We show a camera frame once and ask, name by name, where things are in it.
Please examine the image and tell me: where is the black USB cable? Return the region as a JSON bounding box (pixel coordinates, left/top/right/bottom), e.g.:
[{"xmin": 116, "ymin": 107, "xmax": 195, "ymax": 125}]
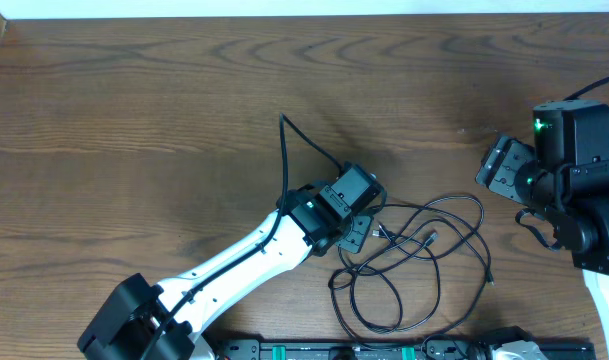
[{"xmin": 327, "ymin": 194, "xmax": 495, "ymax": 346}]

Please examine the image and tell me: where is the black right camera cable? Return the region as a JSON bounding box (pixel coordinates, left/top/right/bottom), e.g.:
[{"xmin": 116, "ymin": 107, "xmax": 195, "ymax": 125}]
[{"xmin": 563, "ymin": 72, "xmax": 609, "ymax": 101}]

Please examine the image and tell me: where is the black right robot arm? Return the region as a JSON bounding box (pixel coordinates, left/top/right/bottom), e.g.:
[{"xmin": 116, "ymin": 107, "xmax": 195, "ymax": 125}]
[{"xmin": 475, "ymin": 97, "xmax": 609, "ymax": 355}]

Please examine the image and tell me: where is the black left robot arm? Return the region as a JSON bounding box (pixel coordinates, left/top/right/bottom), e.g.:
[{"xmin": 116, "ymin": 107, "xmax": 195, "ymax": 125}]
[{"xmin": 77, "ymin": 164, "xmax": 386, "ymax": 359}]

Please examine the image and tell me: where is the black left camera cable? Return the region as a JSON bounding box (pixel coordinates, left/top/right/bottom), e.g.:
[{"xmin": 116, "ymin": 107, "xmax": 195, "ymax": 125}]
[{"xmin": 139, "ymin": 112, "xmax": 345, "ymax": 360}]

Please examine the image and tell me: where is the black camera cable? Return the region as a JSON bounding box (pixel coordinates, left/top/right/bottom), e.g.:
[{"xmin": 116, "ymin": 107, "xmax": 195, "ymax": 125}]
[
  {"xmin": 139, "ymin": 112, "xmax": 345, "ymax": 360},
  {"xmin": 563, "ymin": 72, "xmax": 609, "ymax": 101}
]

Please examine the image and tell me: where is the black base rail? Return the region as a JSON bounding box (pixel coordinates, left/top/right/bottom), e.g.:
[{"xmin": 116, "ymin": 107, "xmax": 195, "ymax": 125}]
[{"xmin": 214, "ymin": 339, "xmax": 596, "ymax": 360}]

